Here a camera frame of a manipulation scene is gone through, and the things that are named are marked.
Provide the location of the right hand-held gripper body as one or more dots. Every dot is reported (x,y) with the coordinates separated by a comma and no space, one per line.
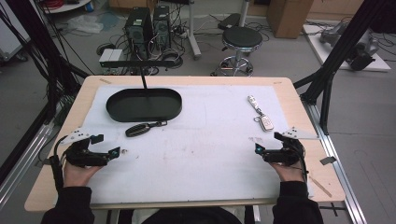
(285,156)

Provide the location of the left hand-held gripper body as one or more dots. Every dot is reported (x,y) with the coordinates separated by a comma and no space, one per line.
(84,157)

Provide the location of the black car key fob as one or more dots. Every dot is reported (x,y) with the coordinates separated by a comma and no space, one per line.
(138,130)

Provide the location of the black oval tray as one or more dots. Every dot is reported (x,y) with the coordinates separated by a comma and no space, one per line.
(124,107)

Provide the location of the person's right hand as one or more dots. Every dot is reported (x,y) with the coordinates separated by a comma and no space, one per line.
(291,173)

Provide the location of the person's left hand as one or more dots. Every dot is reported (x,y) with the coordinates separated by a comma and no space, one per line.
(76,175)

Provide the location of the dark tape piece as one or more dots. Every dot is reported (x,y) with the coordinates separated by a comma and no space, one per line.
(328,160)
(45,161)

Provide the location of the thin wooden stick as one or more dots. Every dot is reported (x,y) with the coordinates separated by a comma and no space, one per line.
(320,186)

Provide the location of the white table mat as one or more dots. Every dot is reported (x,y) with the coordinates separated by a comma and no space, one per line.
(199,155)

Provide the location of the white box device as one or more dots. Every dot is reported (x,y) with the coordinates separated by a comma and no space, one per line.
(111,56)

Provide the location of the white floor board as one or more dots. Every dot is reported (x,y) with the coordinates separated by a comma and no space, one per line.
(323,51)

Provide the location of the person's torso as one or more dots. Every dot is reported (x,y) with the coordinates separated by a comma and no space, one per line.
(190,217)

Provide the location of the black round stool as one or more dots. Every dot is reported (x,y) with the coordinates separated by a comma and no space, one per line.
(242,39)

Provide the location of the large black computer tower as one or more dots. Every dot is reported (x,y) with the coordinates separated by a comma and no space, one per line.
(138,32)

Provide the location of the clear plastic bag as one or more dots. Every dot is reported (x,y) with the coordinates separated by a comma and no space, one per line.
(85,24)

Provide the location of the grey robot parts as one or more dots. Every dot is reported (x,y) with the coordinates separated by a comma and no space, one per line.
(362,51)

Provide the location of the brown wooden cabinet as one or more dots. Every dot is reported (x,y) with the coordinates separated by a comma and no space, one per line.
(289,17)

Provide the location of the black foot pedal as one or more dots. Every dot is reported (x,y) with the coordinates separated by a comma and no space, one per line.
(229,21)

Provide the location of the small black computer tower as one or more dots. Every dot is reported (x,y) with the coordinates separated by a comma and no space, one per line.
(162,28)

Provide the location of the grey desk leg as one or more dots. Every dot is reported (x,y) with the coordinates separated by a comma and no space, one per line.
(193,34)

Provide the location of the white round table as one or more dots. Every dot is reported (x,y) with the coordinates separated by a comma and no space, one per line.
(67,6)

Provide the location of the aluminium rail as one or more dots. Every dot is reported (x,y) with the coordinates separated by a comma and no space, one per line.
(21,161)
(339,174)

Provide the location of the black metal frame stand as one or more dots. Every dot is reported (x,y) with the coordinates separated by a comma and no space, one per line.
(336,56)
(46,46)

